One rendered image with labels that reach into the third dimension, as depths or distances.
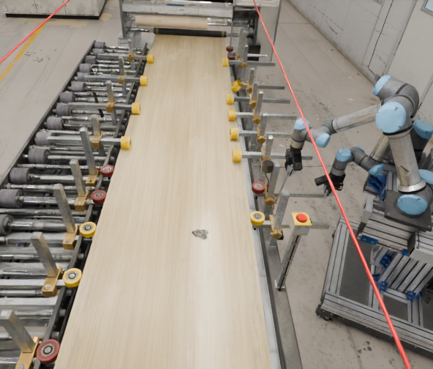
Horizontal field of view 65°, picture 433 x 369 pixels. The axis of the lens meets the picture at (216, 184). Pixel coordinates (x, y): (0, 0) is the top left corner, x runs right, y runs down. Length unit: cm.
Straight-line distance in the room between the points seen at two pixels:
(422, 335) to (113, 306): 189
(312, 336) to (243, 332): 115
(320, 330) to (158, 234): 140
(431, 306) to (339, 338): 65
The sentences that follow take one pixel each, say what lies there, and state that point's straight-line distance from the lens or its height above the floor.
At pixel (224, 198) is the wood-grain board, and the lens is 195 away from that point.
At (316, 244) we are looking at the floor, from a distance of 305.
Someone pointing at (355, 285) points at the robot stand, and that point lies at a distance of 266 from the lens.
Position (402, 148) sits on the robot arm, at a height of 144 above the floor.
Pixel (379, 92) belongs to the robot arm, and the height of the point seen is 149.
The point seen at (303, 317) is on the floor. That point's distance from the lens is 264.
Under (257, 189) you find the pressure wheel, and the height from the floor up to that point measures 91.
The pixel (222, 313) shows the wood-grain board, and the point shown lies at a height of 90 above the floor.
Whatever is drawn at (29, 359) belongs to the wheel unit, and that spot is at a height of 83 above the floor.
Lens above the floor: 225
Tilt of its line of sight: 42 degrees down
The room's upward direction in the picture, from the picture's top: 5 degrees clockwise
